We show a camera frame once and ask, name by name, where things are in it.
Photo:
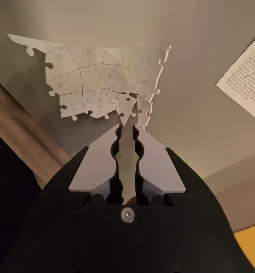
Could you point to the person's black clothing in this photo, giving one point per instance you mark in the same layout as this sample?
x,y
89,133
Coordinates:
x,y
10,202

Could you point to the white instruction leaflet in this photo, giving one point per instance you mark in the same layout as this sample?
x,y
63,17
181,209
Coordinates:
x,y
246,81

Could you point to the white puzzle piece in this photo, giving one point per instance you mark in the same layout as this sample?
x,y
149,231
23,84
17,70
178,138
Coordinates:
x,y
125,108

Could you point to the person's beige trouser leg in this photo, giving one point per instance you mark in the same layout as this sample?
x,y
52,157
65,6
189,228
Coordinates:
x,y
22,138

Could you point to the partly built puzzle ball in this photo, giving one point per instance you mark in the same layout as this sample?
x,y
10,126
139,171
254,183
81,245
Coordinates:
x,y
86,81

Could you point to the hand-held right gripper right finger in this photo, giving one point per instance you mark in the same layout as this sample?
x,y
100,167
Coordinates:
x,y
159,170

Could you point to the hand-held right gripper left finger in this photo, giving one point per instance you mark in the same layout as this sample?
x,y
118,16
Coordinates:
x,y
93,170

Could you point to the yellow plastic bin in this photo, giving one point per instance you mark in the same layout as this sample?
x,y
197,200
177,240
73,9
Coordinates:
x,y
251,251

